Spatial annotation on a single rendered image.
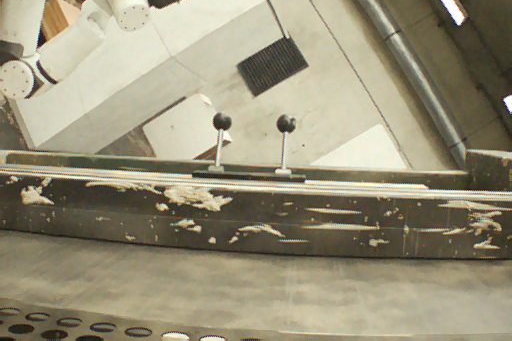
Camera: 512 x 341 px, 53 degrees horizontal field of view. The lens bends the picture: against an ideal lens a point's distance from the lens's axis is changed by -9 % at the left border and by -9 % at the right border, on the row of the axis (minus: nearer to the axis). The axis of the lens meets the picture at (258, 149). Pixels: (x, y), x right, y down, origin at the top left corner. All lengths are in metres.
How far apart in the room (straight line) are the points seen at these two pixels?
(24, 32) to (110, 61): 2.25
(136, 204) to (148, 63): 2.64
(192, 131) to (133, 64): 2.68
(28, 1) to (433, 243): 0.83
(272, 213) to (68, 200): 0.24
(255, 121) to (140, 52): 5.89
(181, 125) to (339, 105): 3.65
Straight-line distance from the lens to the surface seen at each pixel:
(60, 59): 1.10
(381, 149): 4.47
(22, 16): 1.10
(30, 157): 1.38
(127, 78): 3.28
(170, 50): 3.22
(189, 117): 5.89
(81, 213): 0.66
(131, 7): 1.03
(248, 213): 0.61
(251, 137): 9.01
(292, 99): 8.99
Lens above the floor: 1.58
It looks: 6 degrees down
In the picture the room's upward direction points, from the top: 60 degrees clockwise
